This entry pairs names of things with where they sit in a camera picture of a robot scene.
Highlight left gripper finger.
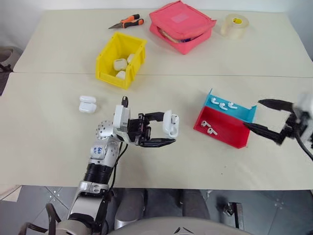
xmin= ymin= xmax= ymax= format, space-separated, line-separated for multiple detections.
xmin=139 ymin=138 xmax=177 ymax=148
xmin=143 ymin=111 xmax=165 ymax=124

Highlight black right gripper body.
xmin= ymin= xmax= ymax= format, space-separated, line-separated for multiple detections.
xmin=281 ymin=107 xmax=305 ymax=141

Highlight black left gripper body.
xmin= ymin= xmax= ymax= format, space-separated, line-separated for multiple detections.
xmin=127 ymin=113 xmax=152 ymax=147

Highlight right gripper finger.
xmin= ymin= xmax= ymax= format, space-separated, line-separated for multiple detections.
xmin=258 ymin=98 xmax=293 ymax=111
xmin=244 ymin=123 xmax=286 ymax=146

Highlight yellow plastic bin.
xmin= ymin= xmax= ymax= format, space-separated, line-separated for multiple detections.
xmin=95 ymin=31 xmax=148 ymax=90

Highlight blue plastic tray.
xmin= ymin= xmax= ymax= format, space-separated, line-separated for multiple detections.
xmin=201 ymin=88 xmax=258 ymax=123

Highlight red plastic tray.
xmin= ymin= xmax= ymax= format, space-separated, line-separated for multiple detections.
xmin=193 ymin=105 xmax=252 ymax=149

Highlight clear tape roll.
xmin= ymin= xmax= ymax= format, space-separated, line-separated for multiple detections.
xmin=220 ymin=13 xmax=250 ymax=41

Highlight pink fabric pouch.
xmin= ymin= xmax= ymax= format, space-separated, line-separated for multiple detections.
xmin=149 ymin=0 xmax=218 ymax=56

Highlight orange black pliers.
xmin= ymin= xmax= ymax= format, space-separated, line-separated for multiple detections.
xmin=108 ymin=14 xmax=145 ymax=30

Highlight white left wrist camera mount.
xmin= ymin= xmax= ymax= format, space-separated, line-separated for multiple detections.
xmin=112 ymin=104 xmax=133 ymax=143

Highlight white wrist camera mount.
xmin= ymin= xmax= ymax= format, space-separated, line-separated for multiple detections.
xmin=295 ymin=93 xmax=313 ymax=149
xmin=112 ymin=104 xmax=133 ymax=143

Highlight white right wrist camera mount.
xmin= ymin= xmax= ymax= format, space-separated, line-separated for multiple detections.
xmin=295 ymin=93 xmax=313 ymax=149

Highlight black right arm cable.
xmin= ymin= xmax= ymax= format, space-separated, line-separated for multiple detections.
xmin=295 ymin=136 xmax=313 ymax=162

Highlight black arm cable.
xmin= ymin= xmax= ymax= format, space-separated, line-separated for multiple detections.
xmin=96 ymin=95 xmax=130 ymax=232
xmin=295 ymin=136 xmax=313 ymax=162

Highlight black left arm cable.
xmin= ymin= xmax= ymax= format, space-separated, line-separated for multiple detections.
xmin=96 ymin=95 xmax=130 ymax=232

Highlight metal stand bracket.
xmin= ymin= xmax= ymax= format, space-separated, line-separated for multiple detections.
xmin=223 ymin=201 xmax=246 ymax=230

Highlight black cable loop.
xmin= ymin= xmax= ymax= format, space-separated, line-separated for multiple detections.
xmin=18 ymin=202 xmax=62 ymax=235

